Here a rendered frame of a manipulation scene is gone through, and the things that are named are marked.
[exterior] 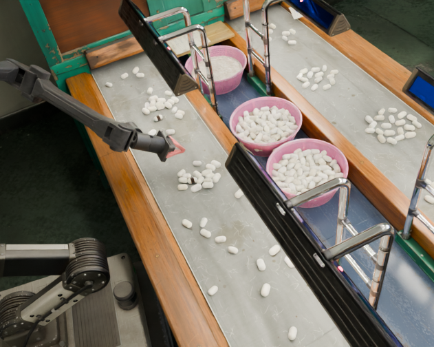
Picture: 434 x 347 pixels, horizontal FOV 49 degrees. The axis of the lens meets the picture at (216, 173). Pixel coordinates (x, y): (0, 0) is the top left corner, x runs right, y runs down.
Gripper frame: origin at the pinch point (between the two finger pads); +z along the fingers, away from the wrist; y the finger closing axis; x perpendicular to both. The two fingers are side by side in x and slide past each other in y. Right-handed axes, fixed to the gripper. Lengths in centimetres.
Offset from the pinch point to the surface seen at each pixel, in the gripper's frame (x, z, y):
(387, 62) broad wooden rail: -55, 72, 5
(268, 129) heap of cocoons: -16.7, 29.0, -1.6
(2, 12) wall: 30, -32, 165
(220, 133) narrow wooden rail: -7.8, 14.4, 3.7
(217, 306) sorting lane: 14, -7, -56
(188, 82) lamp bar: -25.4, -13.1, -3.3
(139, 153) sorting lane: 12.8, -6.7, 13.2
